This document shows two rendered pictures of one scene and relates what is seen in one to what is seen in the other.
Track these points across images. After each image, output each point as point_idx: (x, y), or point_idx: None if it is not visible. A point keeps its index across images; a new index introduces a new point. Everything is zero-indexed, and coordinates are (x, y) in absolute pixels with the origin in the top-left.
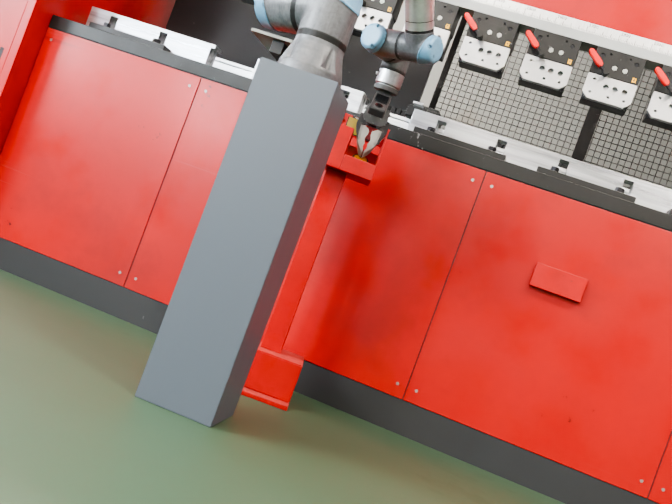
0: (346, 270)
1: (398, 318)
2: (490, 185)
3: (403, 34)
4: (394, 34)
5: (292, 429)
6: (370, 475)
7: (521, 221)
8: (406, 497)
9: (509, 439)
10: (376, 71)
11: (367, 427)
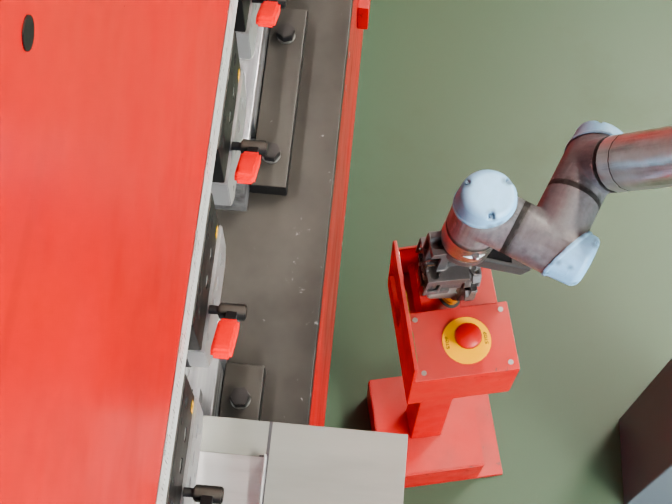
0: (329, 325)
1: (339, 239)
2: (349, 57)
3: (601, 196)
4: (594, 214)
5: (566, 358)
6: (622, 264)
7: (354, 17)
8: (647, 228)
9: (356, 99)
10: (478, 259)
11: (380, 285)
